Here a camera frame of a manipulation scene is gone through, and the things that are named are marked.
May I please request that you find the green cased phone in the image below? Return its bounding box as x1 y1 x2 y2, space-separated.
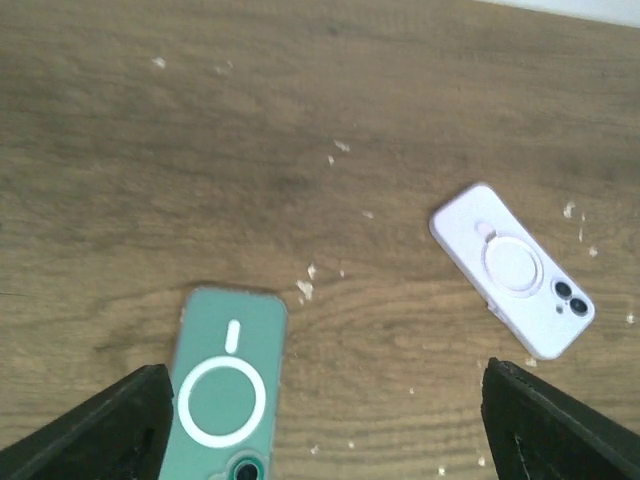
159 287 287 480

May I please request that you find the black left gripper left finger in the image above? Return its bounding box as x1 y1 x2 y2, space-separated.
1 364 173 480

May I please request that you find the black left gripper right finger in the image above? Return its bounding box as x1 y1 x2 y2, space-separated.
481 357 639 480

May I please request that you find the lilac cased phone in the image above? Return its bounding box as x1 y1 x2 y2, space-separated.
429 183 596 360

